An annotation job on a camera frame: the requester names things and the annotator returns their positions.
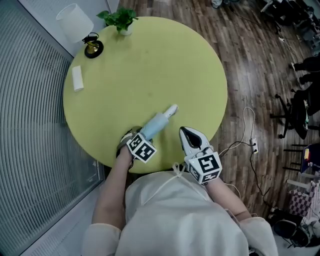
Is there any white power cable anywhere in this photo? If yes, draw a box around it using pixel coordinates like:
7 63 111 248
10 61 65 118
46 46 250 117
216 106 257 158

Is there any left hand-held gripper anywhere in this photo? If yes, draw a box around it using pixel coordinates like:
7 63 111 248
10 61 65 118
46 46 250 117
116 126 158 165

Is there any light blue umbrella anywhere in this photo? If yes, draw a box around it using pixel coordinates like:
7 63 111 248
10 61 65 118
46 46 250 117
139 103 180 141

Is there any person's right forearm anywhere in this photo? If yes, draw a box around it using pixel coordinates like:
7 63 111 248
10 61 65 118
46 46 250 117
204 175 252 221

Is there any person's left forearm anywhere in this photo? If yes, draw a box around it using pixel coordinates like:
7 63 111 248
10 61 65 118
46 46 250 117
91 149 135 226

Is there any white power strip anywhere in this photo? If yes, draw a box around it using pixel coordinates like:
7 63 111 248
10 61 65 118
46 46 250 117
249 137 259 154

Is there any small potted green plant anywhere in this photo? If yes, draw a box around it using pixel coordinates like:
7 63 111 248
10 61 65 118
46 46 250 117
96 6 139 37

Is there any black mesh office chair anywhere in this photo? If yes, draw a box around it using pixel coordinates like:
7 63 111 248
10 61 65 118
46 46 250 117
269 87 320 141

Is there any black power cable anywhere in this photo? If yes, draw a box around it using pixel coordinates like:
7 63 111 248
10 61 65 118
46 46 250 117
249 149 273 206

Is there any blue seat stool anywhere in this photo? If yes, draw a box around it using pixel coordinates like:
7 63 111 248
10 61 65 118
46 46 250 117
283 143 320 176

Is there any black bag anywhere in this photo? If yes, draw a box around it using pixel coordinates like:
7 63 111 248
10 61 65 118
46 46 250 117
268 208 311 249

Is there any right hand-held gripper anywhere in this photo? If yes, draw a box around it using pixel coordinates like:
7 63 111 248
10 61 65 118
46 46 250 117
179 126 224 186

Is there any person's white shirt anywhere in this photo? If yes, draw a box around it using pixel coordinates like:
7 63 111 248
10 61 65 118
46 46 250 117
81 162 280 256

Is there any yellow-green round table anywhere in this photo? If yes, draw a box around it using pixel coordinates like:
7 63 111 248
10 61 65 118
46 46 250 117
62 16 229 175

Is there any small white box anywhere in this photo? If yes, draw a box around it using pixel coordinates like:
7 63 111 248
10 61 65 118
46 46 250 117
71 65 85 93

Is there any white shade table lamp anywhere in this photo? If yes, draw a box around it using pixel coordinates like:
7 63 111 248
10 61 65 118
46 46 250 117
55 2 105 60

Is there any checkered cloth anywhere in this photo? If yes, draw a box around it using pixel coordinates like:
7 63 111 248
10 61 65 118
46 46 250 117
288 180 320 219

